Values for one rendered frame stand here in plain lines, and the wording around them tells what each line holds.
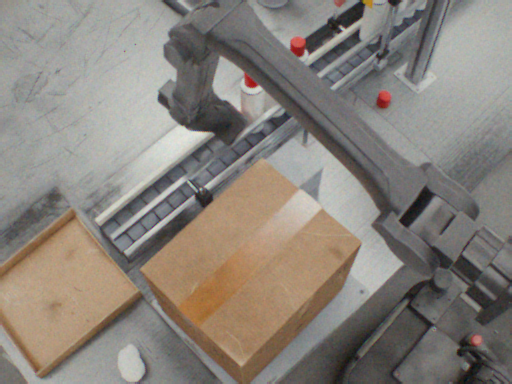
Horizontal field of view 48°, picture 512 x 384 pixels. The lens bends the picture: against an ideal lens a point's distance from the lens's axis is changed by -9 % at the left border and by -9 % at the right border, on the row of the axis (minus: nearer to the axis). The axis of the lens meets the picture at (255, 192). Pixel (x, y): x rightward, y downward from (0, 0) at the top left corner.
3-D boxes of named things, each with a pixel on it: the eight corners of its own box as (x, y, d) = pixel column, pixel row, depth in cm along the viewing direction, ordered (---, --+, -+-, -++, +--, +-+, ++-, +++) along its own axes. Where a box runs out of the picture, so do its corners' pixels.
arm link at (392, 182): (159, 9, 66) (221, -45, 68) (159, 47, 80) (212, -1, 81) (442, 279, 68) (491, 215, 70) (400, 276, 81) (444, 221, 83)
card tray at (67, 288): (76, 214, 139) (71, 206, 135) (143, 295, 130) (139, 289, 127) (-20, 292, 130) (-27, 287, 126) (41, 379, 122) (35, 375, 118)
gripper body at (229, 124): (217, 93, 132) (198, 90, 125) (249, 122, 128) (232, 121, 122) (200, 117, 134) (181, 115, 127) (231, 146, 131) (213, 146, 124)
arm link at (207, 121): (193, 137, 119) (208, 112, 117) (169, 117, 122) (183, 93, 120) (211, 137, 125) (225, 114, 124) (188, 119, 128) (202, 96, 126)
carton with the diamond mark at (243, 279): (261, 217, 136) (261, 156, 112) (343, 288, 129) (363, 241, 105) (161, 311, 127) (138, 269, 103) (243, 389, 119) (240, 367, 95)
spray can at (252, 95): (253, 111, 145) (252, 58, 127) (268, 125, 143) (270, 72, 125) (236, 124, 144) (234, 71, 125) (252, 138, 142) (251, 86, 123)
